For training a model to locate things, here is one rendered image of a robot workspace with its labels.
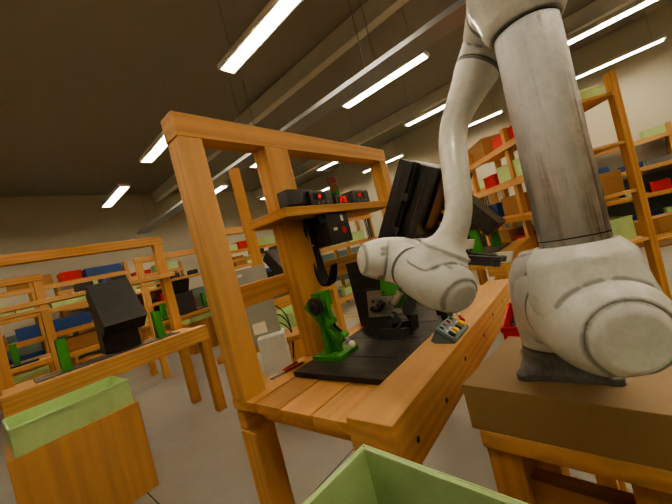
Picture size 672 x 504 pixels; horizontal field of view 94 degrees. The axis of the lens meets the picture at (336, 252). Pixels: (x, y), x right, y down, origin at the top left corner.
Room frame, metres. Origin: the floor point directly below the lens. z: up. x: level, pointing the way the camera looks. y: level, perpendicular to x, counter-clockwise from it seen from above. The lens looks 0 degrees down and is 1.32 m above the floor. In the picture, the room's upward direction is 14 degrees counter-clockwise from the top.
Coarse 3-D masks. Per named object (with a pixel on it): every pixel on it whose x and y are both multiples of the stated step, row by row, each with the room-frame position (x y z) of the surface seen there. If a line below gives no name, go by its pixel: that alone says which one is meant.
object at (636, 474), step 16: (480, 432) 0.70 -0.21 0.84; (496, 448) 0.68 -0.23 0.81; (512, 448) 0.65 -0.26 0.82; (528, 448) 0.63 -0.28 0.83; (544, 448) 0.61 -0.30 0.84; (560, 448) 0.59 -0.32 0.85; (560, 464) 0.60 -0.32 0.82; (576, 464) 0.58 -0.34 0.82; (592, 464) 0.56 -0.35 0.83; (608, 464) 0.54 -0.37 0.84; (624, 464) 0.53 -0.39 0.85; (624, 480) 0.53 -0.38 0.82; (640, 480) 0.52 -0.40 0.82; (656, 480) 0.50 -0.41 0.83
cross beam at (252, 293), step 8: (344, 256) 1.82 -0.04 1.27; (352, 256) 1.87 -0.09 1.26; (328, 264) 1.70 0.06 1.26; (344, 264) 1.80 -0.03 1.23; (328, 272) 1.68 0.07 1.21; (264, 280) 1.36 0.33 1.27; (272, 280) 1.39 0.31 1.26; (280, 280) 1.43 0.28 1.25; (240, 288) 1.27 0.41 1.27; (248, 288) 1.29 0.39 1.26; (256, 288) 1.32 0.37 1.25; (264, 288) 1.35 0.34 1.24; (272, 288) 1.39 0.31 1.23; (280, 288) 1.42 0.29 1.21; (248, 296) 1.29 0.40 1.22; (256, 296) 1.31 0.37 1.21; (264, 296) 1.35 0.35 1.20; (272, 296) 1.38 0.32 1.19; (248, 304) 1.28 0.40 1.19
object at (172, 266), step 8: (168, 264) 9.53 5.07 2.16; (176, 264) 9.70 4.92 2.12; (144, 272) 9.02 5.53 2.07; (152, 272) 9.53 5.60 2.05; (176, 272) 10.02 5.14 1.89; (96, 280) 8.13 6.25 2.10; (104, 280) 8.27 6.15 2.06; (56, 288) 7.52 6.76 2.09; (64, 288) 7.66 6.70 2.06; (72, 288) 7.77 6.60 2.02; (136, 288) 8.79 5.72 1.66; (152, 288) 9.04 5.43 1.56; (160, 288) 9.15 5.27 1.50; (160, 296) 9.21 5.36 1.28; (64, 312) 7.53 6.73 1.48; (88, 328) 7.86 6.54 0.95; (168, 328) 9.21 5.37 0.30; (152, 336) 8.77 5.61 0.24; (96, 352) 8.21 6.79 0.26; (72, 360) 7.80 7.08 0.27; (80, 360) 7.59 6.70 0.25
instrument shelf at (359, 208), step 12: (324, 204) 1.45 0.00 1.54; (336, 204) 1.51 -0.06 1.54; (348, 204) 1.58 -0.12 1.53; (360, 204) 1.67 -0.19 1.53; (372, 204) 1.76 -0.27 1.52; (384, 204) 1.86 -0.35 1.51; (264, 216) 1.33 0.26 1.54; (276, 216) 1.28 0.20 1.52; (288, 216) 1.26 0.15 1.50; (300, 216) 1.35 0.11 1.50; (312, 216) 1.45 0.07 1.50; (348, 216) 1.88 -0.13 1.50; (252, 228) 1.39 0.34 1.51; (264, 228) 1.44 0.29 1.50
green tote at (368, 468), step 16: (368, 448) 0.56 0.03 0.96; (352, 464) 0.54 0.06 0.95; (368, 464) 0.56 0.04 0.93; (384, 464) 0.53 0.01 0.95; (400, 464) 0.50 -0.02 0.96; (416, 464) 0.49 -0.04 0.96; (336, 480) 0.51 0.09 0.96; (352, 480) 0.53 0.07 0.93; (368, 480) 0.55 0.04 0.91; (384, 480) 0.54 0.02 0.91; (400, 480) 0.51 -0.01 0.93; (416, 480) 0.49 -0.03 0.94; (432, 480) 0.46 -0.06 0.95; (448, 480) 0.44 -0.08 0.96; (464, 480) 0.44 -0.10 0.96; (320, 496) 0.48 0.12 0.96; (336, 496) 0.50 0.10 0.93; (352, 496) 0.52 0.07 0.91; (368, 496) 0.55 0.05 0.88; (384, 496) 0.54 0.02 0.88; (400, 496) 0.52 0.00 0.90; (416, 496) 0.49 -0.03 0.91; (432, 496) 0.47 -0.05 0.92; (448, 496) 0.45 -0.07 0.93; (464, 496) 0.43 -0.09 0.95; (480, 496) 0.41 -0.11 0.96; (496, 496) 0.40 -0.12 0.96
